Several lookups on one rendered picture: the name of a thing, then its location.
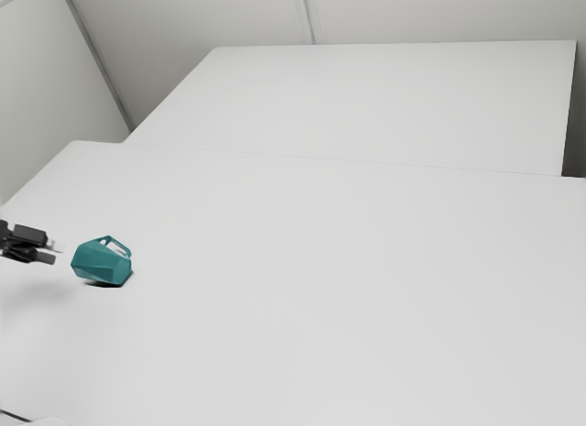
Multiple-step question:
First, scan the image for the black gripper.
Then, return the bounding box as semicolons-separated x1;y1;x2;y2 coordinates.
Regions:
0;219;66;266

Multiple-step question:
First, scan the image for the teal faceted mug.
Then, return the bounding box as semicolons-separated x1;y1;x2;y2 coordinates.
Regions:
70;235;135;289

